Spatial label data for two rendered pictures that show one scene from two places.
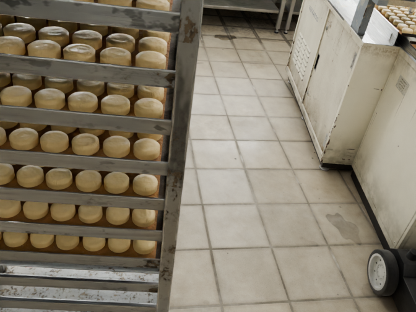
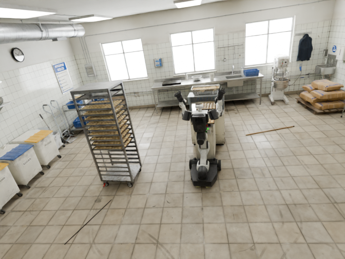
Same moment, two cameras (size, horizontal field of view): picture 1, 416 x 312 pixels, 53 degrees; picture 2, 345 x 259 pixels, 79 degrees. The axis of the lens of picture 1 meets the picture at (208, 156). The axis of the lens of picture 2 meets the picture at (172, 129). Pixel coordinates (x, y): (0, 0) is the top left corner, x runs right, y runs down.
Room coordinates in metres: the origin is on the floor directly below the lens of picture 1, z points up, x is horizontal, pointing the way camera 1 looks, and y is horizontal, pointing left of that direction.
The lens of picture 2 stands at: (-1.90, -1.86, 2.45)
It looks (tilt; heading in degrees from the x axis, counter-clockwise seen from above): 25 degrees down; 22
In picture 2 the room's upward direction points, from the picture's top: 8 degrees counter-clockwise
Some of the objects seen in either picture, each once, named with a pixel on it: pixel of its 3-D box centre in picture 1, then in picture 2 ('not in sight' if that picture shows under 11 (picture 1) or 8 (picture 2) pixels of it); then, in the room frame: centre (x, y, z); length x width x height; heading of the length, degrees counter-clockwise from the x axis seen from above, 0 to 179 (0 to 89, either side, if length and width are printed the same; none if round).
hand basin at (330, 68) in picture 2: not in sight; (326, 66); (5.45, -3.94, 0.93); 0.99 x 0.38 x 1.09; 13
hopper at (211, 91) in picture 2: not in sight; (205, 90); (2.25, -1.01, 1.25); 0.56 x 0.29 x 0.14; 96
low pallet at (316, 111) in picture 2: not in sight; (320, 104); (4.57, -3.71, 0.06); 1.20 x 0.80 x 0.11; 16
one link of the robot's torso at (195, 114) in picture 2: not in sight; (199, 120); (1.08, -1.13, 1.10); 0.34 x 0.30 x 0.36; 96
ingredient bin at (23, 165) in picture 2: not in sight; (17, 166); (0.31, 2.48, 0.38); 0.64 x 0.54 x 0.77; 103
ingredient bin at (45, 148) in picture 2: not in sight; (39, 149); (0.94, 2.64, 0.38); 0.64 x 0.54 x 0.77; 101
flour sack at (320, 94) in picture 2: not in sight; (328, 93); (4.29, -3.76, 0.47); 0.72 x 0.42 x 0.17; 109
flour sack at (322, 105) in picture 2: not in sight; (328, 103); (4.28, -3.80, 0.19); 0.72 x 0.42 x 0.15; 108
